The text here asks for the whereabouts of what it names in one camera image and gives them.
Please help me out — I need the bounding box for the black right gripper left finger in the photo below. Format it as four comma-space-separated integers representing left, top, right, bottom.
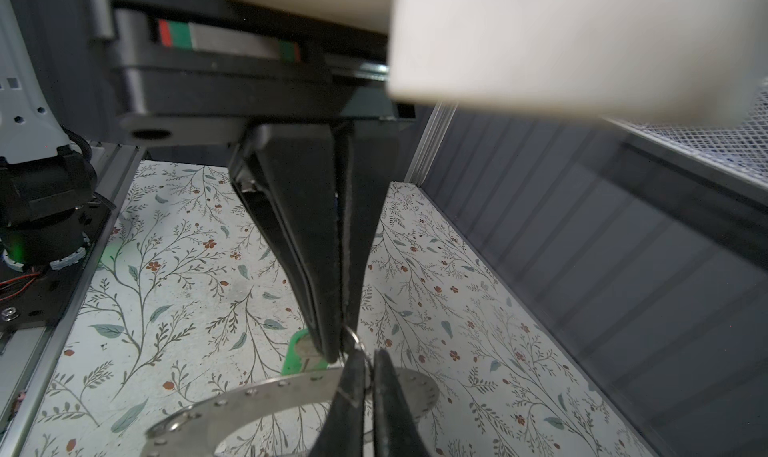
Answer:
309, 350, 368, 457

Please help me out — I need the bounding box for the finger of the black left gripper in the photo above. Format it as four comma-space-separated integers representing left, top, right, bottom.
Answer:
335, 121, 400, 330

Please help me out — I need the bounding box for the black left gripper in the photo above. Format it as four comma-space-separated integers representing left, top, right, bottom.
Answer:
89, 0, 415, 363

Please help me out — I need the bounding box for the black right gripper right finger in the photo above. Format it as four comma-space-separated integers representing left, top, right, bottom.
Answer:
372, 349, 429, 457

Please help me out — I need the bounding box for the green key tag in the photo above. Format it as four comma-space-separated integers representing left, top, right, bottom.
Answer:
281, 329, 328, 376

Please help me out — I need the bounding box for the silver split keyring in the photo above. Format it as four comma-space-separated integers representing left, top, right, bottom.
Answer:
341, 324, 373, 373

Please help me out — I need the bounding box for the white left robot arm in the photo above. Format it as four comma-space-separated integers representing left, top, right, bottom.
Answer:
1, 0, 399, 362

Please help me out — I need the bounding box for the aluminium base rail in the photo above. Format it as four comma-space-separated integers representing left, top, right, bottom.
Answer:
1, 144, 146, 456

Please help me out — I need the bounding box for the white wire mesh basket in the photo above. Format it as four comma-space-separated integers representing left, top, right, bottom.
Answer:
610, 82, 767, 190

